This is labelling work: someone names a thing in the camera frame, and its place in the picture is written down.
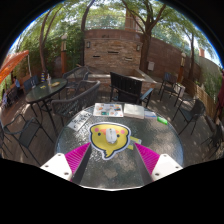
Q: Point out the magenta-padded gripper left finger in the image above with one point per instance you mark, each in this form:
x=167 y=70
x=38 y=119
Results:
x=77 y=160

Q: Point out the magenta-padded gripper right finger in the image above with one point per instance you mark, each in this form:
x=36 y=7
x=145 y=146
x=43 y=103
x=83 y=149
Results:
x=148 y=160

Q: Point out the yellow chick-shaped mouse pad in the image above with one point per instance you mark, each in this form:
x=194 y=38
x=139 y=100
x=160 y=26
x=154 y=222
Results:
x=100 y=140

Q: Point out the yellow paper card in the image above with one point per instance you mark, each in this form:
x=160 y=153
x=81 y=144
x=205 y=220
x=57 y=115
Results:
x=136 y=140

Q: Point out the white licence plate sign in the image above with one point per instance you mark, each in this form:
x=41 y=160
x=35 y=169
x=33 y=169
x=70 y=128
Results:
x=80 y=120

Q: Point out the green plastic bottle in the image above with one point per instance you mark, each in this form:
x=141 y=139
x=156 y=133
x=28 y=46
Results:
x=162 y=120

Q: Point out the thin blue-white booklet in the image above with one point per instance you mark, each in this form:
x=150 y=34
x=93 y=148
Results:
x=150 y=115

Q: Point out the thick white book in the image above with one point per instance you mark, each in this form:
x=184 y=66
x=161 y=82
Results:
x=134 y=111

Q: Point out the dark metal patio chair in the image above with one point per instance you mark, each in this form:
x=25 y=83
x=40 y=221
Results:
x=28 y=131
x=168 y=80
x=218 y=136

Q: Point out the colourful printed sticker sheet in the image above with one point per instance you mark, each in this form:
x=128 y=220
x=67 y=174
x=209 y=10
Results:
x=108 y=110

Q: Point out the dark wicker armchair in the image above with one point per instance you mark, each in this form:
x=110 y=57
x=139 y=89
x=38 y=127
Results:
x=78 y=98
x=75 y=73
x=198 y=108

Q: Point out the black slatted bench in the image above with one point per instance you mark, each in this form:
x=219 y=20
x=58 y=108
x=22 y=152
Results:
x=126 y=86

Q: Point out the round dark patio table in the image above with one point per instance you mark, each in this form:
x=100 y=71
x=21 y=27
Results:
x=45 y=90

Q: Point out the wooden slat fence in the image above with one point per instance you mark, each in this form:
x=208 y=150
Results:
x=203 y=96

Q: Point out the stone planter basin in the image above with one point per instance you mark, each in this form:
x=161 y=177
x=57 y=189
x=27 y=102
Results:
x=103 y=78

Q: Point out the blue patio chair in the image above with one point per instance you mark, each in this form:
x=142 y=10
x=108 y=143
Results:
x=31 y=82

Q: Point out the person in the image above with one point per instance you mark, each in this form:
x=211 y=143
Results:
x=4 y=99
x=16 y=85

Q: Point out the large branching tree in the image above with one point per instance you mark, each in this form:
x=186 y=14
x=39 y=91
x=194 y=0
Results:
x=145 y=50

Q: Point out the slender curved tree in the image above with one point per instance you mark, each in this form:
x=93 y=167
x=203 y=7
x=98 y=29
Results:
x=83 y=40
x=42 y=46
x=192 y=56

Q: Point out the orange canopy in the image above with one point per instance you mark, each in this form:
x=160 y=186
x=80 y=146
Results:
x=11 y=63

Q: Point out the grey wall utility box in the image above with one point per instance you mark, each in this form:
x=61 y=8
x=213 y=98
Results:
x=151 y=65

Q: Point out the brown lamp post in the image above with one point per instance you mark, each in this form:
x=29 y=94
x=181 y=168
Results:
x=63 y=56
x=182 y=70

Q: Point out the black wall lantern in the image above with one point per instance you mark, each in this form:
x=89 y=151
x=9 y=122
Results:
x=88 y=44
x=138 y=47

